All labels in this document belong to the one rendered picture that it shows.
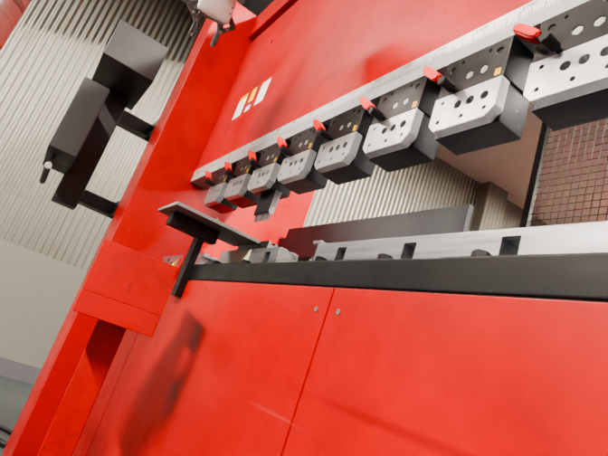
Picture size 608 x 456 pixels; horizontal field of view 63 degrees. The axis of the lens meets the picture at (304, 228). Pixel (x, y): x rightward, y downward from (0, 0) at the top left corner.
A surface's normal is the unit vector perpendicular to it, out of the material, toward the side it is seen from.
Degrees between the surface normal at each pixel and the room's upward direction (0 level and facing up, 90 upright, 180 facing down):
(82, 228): 90
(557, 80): 90
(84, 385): 90
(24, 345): 90
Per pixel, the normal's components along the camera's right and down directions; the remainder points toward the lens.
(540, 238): -0.79, -0.41
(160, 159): 0.53, -0.07
